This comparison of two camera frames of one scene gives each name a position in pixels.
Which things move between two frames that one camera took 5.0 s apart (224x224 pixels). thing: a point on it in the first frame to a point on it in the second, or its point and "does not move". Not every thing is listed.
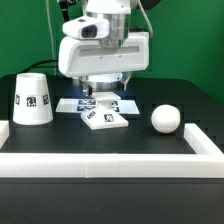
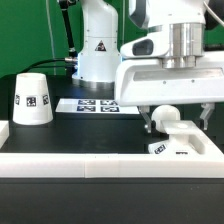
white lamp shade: (32, 99) does not move
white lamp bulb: (165, 118) does not move
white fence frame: (114, 165) does not move
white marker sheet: (79, 106) does not move
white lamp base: (104, 117) to (181, 140)
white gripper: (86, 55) to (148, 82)
